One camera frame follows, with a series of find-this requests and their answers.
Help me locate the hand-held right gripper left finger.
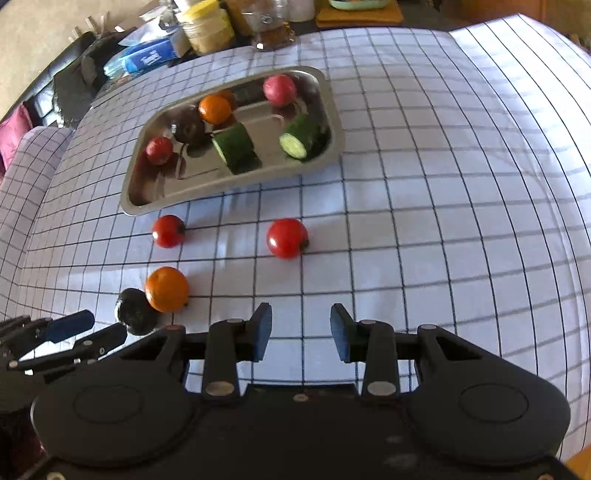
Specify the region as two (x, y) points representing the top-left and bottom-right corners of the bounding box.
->
(92, 302), (273, 400)

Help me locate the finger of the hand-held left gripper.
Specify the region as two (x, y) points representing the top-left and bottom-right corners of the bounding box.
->
(0, 310), (96, 361)
(7, 322), (129, 371)

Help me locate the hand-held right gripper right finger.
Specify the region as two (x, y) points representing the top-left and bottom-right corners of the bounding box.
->
(329, 303), (506, 400)

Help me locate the dark brown water chestnut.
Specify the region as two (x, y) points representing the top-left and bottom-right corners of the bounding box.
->
(170, 117), (208, 146)
(116, 288), (158, 336)

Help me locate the orange tangerine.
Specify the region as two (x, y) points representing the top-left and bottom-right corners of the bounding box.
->
(144, 266), (190, 313)
(198, 95), (233, 125)

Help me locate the red cherry tomato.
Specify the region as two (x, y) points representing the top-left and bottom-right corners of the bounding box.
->
(151, 215), (187, 248)
(266, 218), (310, 259)

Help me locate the stainless steel tray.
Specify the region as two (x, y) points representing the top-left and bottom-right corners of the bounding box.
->
(120, 65), (346, 217)

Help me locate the green cucumber piece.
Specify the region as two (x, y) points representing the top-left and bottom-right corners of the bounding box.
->
(278, 113), (331, 162)
(211, 122), (262, 175)

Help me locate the red radish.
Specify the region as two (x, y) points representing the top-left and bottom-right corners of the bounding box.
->
(145, 136), (175, 165)
(263, 74), (298, 108)

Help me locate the white checkered tablecloth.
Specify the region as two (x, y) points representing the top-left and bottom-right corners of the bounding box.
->
(0, 14), (591, 462)

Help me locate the pink cushion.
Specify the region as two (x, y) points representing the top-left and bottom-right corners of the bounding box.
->
(0, 104), (33, 174)

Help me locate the black leather sofa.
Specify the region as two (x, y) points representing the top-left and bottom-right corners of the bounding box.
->
(0, 32), (93, 139)

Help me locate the light blue face mask pack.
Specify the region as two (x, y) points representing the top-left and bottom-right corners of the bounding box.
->
(102, 55), (132, 79)

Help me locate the dark jacket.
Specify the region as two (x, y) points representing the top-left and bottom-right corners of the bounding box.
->
(53, 32), (125, 100)

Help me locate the blue tissue box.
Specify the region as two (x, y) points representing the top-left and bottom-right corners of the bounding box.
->
(121, 38), (178, 75)

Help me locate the glass cup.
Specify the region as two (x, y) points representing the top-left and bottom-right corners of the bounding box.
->
(242, 0), (296, 51)

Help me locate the yellow-lid jar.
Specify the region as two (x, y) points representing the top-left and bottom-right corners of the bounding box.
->
(179, 0), (235, 55)

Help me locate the orange place mat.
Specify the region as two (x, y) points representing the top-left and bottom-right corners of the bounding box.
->
(315, 0), (404, 26)

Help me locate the white purple bottle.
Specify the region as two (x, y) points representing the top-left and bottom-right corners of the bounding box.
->
(286, 0), (315, 22)

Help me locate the green plate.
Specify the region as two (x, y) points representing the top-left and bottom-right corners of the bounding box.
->
(329, 0), (389, 11)

